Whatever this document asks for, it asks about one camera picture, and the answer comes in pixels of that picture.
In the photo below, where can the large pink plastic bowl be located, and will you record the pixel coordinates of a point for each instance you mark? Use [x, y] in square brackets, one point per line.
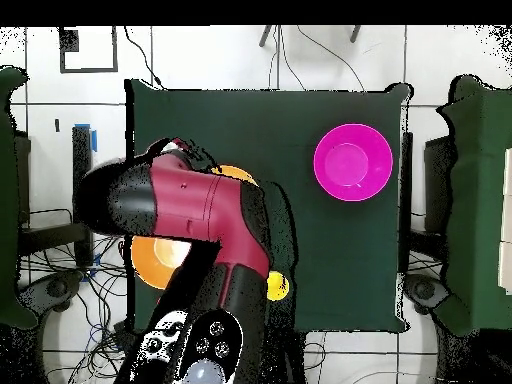
[353, 162]

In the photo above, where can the camera tripod legs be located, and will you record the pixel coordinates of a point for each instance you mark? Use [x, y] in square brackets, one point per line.
[265, 36]

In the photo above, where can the green cloth side table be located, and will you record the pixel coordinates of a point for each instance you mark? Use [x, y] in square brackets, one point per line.
[8, 200]
[476, 200]

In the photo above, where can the large orange plastic bowl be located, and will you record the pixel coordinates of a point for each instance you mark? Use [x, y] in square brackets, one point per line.
[148, 264]
[236, 174]

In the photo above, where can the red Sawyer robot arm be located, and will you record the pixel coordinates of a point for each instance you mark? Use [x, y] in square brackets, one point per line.
[200, 204]

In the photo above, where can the black chair base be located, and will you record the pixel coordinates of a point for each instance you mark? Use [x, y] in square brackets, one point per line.
[424, 292]
[56, 288]

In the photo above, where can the dark green tablecloth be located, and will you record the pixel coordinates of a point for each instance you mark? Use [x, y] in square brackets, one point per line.
[280, 128]

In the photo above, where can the yellow plastic cup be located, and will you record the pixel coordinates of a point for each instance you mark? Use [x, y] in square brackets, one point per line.
[276, 286]

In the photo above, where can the black metal frame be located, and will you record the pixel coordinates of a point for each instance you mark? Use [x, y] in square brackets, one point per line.
[82, 140]

